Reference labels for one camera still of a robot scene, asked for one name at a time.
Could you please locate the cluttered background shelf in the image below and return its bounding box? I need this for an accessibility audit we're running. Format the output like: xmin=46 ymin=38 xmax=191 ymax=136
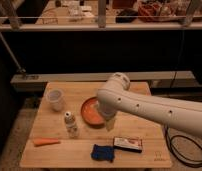
xmin=0 ymin=0 xmax=202 ymax=31

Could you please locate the blue sponge cloth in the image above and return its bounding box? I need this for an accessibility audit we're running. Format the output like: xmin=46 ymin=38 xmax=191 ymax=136
xmin=91 ymin=144 xmax=115 ymax=162

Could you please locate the translucent plastic cup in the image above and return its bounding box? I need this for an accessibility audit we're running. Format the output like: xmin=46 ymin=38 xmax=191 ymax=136
xmin=46 ymin=89 xmax=64 ymax=112

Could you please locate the black cable on floor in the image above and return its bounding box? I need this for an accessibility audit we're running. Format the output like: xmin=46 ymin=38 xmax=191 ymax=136
xmin=163 ymin=124 xmax=202 ymax=169

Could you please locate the clear plastic bottle white cap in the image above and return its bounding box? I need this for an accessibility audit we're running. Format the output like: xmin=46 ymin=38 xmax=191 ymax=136
xmin=64 ymin=111 xmax=79 ymax=138

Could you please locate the orange bowl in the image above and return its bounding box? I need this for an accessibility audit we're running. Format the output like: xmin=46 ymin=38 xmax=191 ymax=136
xmin=81 ymin=97 xmax=104 ymax=126

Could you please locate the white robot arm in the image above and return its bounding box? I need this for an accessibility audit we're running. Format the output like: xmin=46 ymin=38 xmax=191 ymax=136
xmin=96 ymin=72 xmax=202 ymax=138

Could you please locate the orange carrot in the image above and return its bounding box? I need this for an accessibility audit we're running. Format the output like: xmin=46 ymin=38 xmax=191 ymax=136
xmin=32 ymin=138 xmax=60 ymax=147

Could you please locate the diagonal metal rod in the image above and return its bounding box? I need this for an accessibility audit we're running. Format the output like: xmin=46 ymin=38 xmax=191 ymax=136
xmin=0 ymin=31 xmax=26 ymax=77

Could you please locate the small printed box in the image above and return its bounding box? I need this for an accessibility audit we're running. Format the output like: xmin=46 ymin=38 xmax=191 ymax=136
xmin=113 ymin=137 xmax=143 ymax=153

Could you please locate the grey metal beam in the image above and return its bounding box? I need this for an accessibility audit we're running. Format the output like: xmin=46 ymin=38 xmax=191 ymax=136
xmin=11 ymin=71 xmax=198 ymax=92

